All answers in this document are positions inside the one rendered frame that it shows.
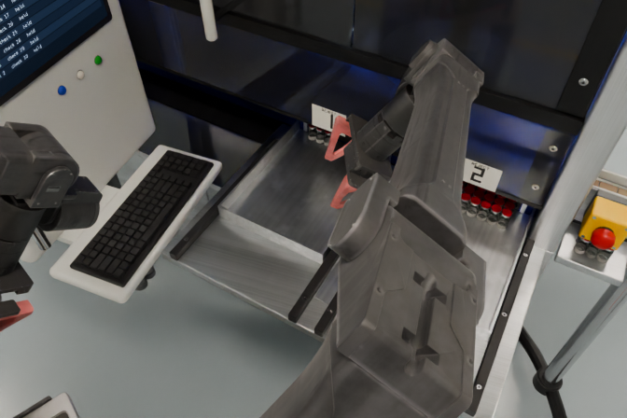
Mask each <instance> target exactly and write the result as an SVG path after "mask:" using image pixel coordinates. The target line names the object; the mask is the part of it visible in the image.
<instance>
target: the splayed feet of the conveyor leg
mask: <svg viewBox="0 0 627 418"><path fill-rule="evenodd" d="M518 341H519V342H520V344H521V345H522V347H523V349H524V350H525V352H526V353H527V354H528V356H529V358H530V359H531V361H532V363H533V365H534V367H535V369H536V374H535V375H534V377H533V385H534V388H535V389H536V390H537V392H538V393H540V394H541V395H543V396H546V397H547V400H548V402H549V405H550V411H551V415H552V418H567V416H566V413H565V409H564V404H563V402H562V399H561V396H560V393H559V390H560V389H561V387H562V385H563V379H561V380H560V382H558V383H557V384H556V385H549V384H547V383H545V382H544V380H543V378H542V373H543V371H544V370H545V369H546V368H547V366H548V364H547V362H546V360H545V358H544V356H543V355H542V354H541V352H540V350H539V349H538V347H537V346H536V344H535V342H534V341H533V339H532V338H531V337H530V335H529V334H528V332H527V331H526V329H525V328H524V326H522V330H521V333H520V337H519V339H518Z"/></svg>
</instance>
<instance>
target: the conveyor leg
mask: <svg viewBox="0 0 627 418"><path fill-rule="evenodd" d="M626 301H627V264H626V269H625V274H624V279H623V283H622V284H621V285H620V286H614V285H612V284H610V286H609V287H608V288H607V289H606V291H605V292H604V294H603V295H602V296H601V298H600V299H599V300H598V301H597V302H596V303H595V304H594V306H593V307H592V309H591V310H590V311H589V313H588V314H587V315H586V317H585V318H584V319H583V320H582V322H581V323H580V324H579V326H578V327H577V329H576V330H575V331H574V333H573V334H572V335H571V336H570V338H569V339H568V340H567V342H566V343H565V344H564V346H563V347H562V349H561V350H560V351H559V353H558V354H557V355H556V356H555V357H554V358H553V359H552V361H551V362H550V364H549V365H548V366H547V368H546V369H545V370H544V371H543V373H542V378H543V380H544V382H545V383H547V384H549V385H556V384H557V383H558V382H560V380H561V379H562V378H563V377H564V375H565V374H566V373H567V372H568V371H569V370H570V368H571V367H572V366H573V365H574V364H575V362H576V361H577V360H578V359H579V358H580V356H581V355H582V354H583V353H584V352H585V350H586V349H587V348H588V347H589V346H590V344H591V343H592V342H593V341H594V340H595V338H596V337H597V336H598V335H599V334H600V332H601V331H602V330H603V329H604V328H605V327H606V325H607V324H608V323H609V322H610V320H611V319H612V318H613V317H614V316H615V314H616V313H617V312H618V311H619V310H620V308H621V307H622V306H623V305H624V304H625V302H626Z"/></svg>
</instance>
